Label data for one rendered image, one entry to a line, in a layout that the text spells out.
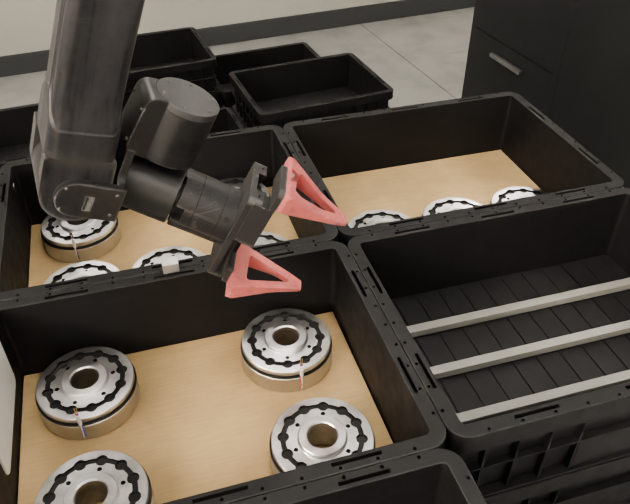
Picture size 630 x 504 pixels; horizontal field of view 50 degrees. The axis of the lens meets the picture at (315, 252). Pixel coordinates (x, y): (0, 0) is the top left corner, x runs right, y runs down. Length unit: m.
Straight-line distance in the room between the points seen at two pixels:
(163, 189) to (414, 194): 0.54
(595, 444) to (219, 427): 0.38
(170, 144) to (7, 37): 3.18
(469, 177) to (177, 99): 0.64
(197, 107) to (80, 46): 0.11
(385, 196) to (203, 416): 0.48
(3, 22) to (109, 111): 3.17
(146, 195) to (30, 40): 3.16
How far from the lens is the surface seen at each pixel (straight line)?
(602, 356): 0.87
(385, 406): 0.72
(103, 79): 0.55
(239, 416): 0.74
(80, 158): 0.57
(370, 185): 1.08
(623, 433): 0.75
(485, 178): 1.13
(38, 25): 3.73
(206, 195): 0.62
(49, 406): 0.76
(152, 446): 0.74
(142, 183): 0.62
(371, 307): 0.71
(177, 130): 0.58
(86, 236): 0.97
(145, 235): 1.00
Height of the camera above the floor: 1.42
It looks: 39 degrees down
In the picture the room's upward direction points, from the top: straight up
